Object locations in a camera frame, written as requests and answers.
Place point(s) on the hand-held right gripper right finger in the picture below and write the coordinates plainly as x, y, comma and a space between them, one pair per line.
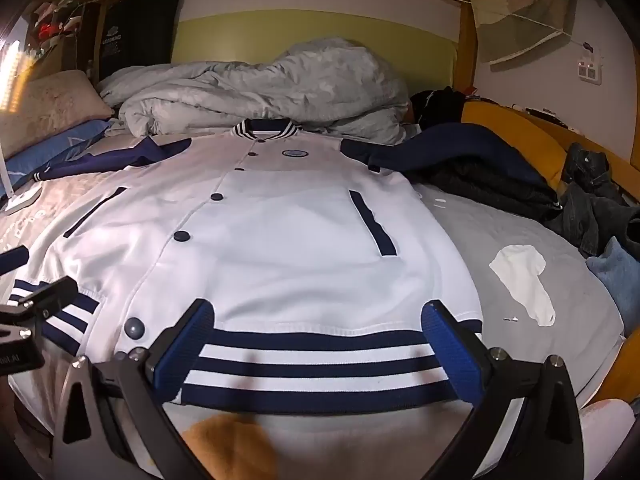
450, 355

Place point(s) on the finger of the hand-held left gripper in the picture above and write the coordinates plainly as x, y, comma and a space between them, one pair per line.
14, 259
50, 297

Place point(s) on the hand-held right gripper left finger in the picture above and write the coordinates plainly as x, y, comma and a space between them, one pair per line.
185, 355

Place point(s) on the white and navy varsity jacket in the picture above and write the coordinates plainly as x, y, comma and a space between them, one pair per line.
280, 240

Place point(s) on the white sock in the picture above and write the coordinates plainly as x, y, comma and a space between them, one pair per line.
520, 270

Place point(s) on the blue pillow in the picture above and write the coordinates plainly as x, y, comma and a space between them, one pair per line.
55, 152

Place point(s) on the grey bed sheet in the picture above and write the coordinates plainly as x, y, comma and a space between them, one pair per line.
475, 230

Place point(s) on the beige pillow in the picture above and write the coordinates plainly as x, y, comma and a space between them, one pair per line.
55, 105

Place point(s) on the black crumpled garment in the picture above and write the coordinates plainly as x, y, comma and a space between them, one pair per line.
490, 190

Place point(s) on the pale pink cloth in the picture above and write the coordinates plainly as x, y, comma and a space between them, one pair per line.
605, 425

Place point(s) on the blue cloth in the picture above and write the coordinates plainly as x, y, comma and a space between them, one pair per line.
620, 275

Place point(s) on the dark denim jeans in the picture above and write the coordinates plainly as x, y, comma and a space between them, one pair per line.
595, 205

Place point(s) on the cluttered wooden shelf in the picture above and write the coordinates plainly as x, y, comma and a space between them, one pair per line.
55, 30

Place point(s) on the small black cloth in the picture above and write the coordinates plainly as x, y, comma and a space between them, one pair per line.
440, 105

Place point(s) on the black hanging bag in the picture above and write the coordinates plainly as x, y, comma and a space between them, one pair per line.
135, 30

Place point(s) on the light grey duvet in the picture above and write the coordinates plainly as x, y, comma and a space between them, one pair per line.
300, 85

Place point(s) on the pale hanging net cloth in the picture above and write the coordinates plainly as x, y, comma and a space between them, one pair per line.
525, 15

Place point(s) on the white wall socket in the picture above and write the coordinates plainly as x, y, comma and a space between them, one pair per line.
589, 67

